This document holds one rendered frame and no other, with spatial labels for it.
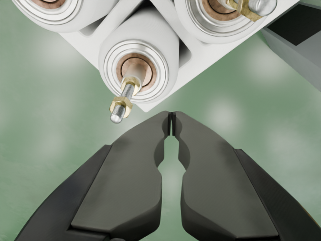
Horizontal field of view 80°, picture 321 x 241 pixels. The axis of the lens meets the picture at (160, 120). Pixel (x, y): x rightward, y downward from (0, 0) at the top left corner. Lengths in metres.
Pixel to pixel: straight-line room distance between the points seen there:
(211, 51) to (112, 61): 0.14
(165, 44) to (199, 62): 0.09
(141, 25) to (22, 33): 0.41
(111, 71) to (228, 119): 0.42
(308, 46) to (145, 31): 0.22
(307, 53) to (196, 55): 0.14
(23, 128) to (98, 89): 0.34
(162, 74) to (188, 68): 0.08
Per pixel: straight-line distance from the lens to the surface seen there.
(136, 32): 0.22
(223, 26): 0.21
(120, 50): 0.22
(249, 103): 0.57
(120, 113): 0.16
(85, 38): 0.32
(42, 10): 0.25
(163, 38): 0.22
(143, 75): 0.21
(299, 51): 0.34
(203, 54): 0.30
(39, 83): 0.64
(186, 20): 0.21
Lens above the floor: 0.46
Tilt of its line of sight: 52 degrees down
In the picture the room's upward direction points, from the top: 172 degrees counter-clockwise
